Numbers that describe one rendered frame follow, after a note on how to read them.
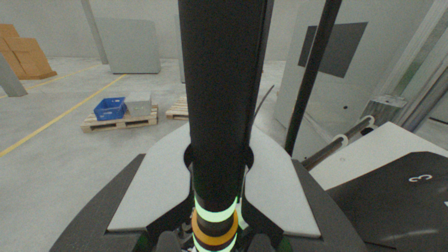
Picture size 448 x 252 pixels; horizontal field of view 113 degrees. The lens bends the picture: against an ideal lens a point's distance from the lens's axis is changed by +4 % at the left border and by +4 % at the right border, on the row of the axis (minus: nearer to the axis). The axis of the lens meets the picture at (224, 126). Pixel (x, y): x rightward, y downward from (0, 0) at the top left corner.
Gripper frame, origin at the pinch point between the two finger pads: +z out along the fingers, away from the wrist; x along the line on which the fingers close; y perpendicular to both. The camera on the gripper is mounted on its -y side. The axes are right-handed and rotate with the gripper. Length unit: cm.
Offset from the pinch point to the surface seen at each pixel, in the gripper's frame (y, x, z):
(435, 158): 4.6, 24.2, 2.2
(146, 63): 111, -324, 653
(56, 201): 148, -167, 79
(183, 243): 24.8, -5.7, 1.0
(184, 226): 26.2, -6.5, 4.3
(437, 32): -9, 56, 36
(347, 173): 23.0, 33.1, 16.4
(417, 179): 5.8, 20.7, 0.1
